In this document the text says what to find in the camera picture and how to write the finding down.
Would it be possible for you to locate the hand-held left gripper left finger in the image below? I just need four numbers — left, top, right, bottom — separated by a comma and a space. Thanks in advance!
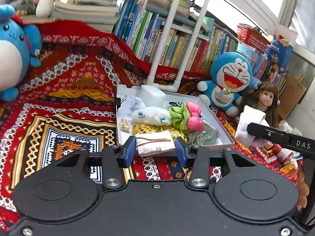
55, 138, 137, 190

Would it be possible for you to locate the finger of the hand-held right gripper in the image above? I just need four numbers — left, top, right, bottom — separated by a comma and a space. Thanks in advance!
247, 122, 291, 145

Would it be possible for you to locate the brown cardboard box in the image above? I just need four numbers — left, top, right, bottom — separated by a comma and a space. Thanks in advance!
278, 74, 307, 120

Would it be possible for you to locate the stack of lying books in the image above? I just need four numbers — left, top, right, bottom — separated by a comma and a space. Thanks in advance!
52, 0, 121, 32

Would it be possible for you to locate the black binder clip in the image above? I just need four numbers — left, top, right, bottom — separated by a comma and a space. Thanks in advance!
114, 95, 128, 109

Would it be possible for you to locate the red patterned blanket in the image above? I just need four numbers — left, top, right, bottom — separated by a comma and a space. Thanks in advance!
0, 20, 303, 231

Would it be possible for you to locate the white shallow cardboard box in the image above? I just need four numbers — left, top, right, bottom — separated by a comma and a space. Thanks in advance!
115, 84, 235, 156

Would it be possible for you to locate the white cloth pouch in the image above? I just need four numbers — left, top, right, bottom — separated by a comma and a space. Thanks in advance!
135, 130, 176, 157

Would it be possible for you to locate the blue printed carton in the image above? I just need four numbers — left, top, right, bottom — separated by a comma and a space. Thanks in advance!
264, 28, 294, 72

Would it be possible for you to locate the green cloth scrunchie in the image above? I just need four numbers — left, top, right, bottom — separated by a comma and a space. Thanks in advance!
169, 102, 191, 132

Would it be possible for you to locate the gold sequin bow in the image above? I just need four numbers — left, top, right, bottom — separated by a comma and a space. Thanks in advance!
132, 124, 189, 143

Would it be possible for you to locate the brown-haired doll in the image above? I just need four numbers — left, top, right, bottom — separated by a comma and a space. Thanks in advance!
237, 82, 281, 128

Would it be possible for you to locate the white foam block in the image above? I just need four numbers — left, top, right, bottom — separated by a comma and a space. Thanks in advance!
141, 85, 166, 109

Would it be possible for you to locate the pale purple fluffy plush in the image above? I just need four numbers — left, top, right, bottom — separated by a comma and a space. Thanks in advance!
235, 105, 273, 148

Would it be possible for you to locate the white fluffy hair accessory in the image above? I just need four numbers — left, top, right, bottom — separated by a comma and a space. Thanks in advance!
131, 106, 171, 126

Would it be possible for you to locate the blue round plush toy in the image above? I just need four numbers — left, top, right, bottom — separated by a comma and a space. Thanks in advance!
0, 4, 43, 102

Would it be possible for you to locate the red plastic basket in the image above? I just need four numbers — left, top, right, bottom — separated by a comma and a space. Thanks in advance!
237, 24, 271, 52

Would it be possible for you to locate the row of upright books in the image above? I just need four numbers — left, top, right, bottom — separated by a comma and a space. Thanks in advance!
112, 0, 287, 84

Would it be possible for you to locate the green plaid scrunchie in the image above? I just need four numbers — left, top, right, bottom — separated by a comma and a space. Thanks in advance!
186, 122, 220, 146

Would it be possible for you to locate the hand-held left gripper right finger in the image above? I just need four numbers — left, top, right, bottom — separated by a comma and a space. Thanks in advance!
175, 138, 251, 190

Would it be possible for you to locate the white window frame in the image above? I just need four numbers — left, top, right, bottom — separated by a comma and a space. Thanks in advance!
207, 0, 315, 67

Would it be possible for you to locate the white pipe frame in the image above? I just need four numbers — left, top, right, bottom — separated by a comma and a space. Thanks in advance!
147, 0, 214, 92

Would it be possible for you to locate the blue cat plush toy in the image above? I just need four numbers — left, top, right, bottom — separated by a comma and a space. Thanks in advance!
197, 52, 261, 117

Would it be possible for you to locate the orange plush toy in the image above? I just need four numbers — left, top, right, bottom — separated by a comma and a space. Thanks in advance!
296, 170, 309, 212

